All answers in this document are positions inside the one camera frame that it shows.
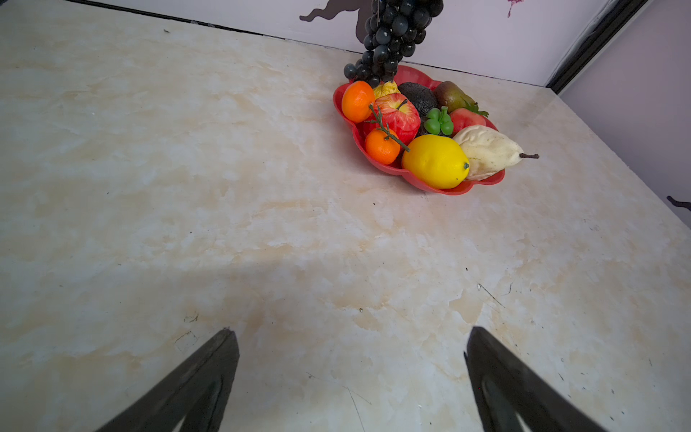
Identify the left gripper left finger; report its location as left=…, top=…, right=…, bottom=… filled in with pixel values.
left=100, top=328, right=240, bottom=431

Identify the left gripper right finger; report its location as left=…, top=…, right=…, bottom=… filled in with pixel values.
left=464, top=327, right=603, bottom=431

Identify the yellow lemon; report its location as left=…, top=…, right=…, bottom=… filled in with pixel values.
left=402, top=134, right=470, bottom=190

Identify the orange tangerine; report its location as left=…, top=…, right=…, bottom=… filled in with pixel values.
left=365, top=129, right=401, bottom=166
left=341, top=81, right=375, bottom=123

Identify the red pomegranate fruit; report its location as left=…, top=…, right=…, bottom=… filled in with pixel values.
left=374, top=93, right=421, bottom=145

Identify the brown green fig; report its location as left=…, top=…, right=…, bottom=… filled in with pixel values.
left=433, top=81, right=479, bottom=113

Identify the dark green avocado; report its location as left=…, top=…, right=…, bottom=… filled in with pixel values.
left=398, top=82, right=439, bottom=118

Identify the black grape bunch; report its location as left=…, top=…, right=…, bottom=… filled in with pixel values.
left=344, top=0, right=444, bottom=87

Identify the red strawberry with green leaves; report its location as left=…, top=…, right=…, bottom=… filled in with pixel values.
left=450, top=108, right=487, bottom=136

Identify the small yellow quince fruit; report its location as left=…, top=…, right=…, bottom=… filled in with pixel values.
left=372, top=81, right=401, bottom=99

